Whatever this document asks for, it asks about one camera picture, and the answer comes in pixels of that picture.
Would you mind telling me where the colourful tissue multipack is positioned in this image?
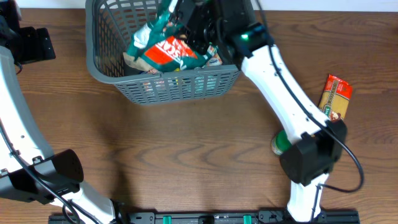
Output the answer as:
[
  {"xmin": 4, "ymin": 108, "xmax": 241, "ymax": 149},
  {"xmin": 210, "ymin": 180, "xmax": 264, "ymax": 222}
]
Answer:
[{"xmin": 142, "ymin": 54, "xmax": 223, "ymax": 74}]

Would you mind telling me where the green Nescafe coffee bag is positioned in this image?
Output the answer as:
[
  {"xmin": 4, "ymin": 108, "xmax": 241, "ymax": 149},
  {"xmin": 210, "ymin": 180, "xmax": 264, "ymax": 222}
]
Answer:
[{"xmin": 126, "ymin": 1, "xmax": 218, "ymax": 72}]

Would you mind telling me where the beige clear plastic bag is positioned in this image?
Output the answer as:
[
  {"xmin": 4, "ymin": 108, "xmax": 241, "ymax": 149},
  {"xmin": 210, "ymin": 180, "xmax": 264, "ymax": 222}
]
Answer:
[{"xmin": 123, "ymin": 52, "xmax": 154, "ymax": 72}]

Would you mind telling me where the grey plastic basket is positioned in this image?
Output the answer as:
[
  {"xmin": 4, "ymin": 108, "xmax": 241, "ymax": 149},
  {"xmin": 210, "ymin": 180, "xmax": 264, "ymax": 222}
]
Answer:
[{"xmin": 85, "ymin": 0, "xmax": 239, "ymax": 105}]

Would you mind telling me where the green lid jar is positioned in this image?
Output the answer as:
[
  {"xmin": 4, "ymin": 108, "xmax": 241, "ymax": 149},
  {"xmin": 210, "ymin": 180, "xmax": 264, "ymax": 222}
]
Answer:
[{"xmin": 271, "ymin": 130, "xmax": 292, "ymax": 156}]

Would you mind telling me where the spaghetti pasta packet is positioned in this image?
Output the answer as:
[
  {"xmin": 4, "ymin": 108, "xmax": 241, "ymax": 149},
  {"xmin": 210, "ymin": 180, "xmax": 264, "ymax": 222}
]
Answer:
[{"xmin": 318, "ymin": 74, "xmax": 353, "ymax": 121}]

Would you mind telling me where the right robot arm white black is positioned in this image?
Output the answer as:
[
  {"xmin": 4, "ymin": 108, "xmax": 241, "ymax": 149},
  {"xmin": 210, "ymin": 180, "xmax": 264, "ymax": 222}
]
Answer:
[{"xmin": 170, "ymin": 0, "xmax": 347, "ymax": 223}]

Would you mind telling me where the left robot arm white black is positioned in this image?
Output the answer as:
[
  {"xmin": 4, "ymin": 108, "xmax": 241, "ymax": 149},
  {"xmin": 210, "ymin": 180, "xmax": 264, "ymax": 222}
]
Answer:
[{"xmin": 1, "ymin": 1, "xmax": 128, "ymax": 223}]

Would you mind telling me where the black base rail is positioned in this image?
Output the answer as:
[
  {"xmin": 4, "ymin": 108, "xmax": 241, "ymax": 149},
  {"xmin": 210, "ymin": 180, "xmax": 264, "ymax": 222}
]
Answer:
[{"xmin": 48, "ymin": 210, "xmax": 361, "ymax": 224}]

